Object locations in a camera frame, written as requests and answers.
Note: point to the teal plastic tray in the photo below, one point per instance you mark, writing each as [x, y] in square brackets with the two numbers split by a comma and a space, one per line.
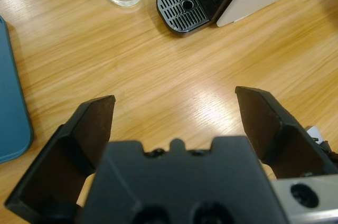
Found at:
[13, 102]

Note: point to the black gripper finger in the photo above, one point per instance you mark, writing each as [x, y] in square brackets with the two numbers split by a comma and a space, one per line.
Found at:
[290, 150]
[60, 160]

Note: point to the white paper tag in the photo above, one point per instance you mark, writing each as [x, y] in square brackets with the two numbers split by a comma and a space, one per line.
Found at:
[315, 132]

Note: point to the white capsule coffee machine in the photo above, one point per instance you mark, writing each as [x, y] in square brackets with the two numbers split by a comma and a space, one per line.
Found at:
[185, 10]

